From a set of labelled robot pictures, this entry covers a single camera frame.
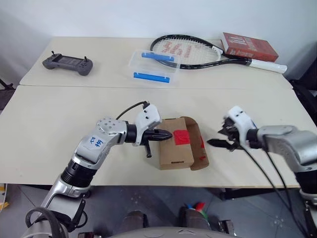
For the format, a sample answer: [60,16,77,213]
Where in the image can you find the black chair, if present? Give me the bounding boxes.
[289,79,317,117]

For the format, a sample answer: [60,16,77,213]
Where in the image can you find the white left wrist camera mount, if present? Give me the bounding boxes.
[132,104,163,147]

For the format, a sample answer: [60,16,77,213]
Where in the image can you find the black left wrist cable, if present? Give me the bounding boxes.
[115,100,151,120]

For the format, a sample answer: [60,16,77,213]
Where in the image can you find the blue plastic bar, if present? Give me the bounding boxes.
[141,51,175,62]
[133,71,171,84]

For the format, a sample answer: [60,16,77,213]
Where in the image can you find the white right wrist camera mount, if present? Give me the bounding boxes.
[224,106,258,147]

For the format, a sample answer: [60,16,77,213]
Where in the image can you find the black stand base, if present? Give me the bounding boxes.
[0,78,15,111]

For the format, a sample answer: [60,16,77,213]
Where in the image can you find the black tennis racket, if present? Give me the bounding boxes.
[150,34,288,74]

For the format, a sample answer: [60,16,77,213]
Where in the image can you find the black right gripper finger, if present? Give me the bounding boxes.
[207,138,231,150]
[217,118,233,136]

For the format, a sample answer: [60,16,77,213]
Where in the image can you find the yellow object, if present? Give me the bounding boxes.
[0,184,7,212]

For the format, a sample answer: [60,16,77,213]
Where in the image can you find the multicoloured small object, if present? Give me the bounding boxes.
[186,202,208,219]

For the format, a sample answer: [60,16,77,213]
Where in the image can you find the clear container blue clips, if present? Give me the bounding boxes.
[128,51,181,87]

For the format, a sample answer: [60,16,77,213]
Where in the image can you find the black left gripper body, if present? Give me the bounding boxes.
[142,129,161,159]

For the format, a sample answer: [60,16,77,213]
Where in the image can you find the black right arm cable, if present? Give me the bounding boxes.
[240,145,312,238]
[264,148,292,215]

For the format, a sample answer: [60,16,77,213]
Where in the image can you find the grey handheld remote controller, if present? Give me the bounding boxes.
[42,51,94,76]

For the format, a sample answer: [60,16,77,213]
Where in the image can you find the red tape piece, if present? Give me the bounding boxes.
[173,129,190,145]

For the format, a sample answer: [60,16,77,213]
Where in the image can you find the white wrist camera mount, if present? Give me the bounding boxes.
[132,104,163,147]
[224,106,258,147]

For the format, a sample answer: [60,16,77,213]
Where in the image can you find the black table frame bar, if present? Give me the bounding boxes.
[219,186,301,201]

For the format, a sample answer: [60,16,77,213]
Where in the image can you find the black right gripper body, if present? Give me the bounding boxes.
[228,120,245,152]

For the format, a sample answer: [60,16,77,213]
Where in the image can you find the brown cardboard box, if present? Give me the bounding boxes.
[157,116,210,172]

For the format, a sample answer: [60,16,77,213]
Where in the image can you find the red hardcover book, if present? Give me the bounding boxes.
[220,32,279,62]

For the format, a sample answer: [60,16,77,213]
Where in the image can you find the thick black shoulder cable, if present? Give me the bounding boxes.
[24,207,65,238]

